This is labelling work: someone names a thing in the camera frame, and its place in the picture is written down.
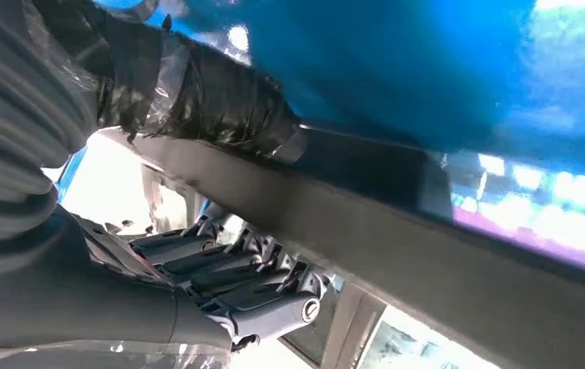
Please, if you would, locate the large blue steel shelf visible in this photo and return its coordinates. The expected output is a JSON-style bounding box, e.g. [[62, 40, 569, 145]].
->
[[58, 0, 585, 204]]

